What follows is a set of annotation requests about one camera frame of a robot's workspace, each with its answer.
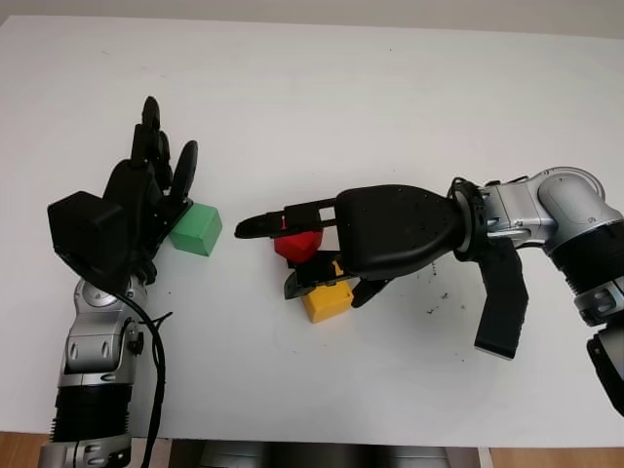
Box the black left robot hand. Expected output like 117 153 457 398
103 96 200 290

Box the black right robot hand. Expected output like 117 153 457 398
234 183 470 310

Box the green wooden block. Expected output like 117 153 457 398
169 202 224 257

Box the red wooden block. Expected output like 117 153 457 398
274 230 326 267

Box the yellow wooden block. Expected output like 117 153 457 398
301 259 354 326

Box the dark grey robot torso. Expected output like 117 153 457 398
169 438 483 468

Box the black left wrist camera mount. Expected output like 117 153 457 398
46 190 136 294

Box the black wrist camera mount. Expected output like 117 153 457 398
46 190 136 294
474 240 530 362

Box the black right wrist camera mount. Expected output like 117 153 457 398
474 240 530 362

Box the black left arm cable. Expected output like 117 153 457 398
113 291 175 468

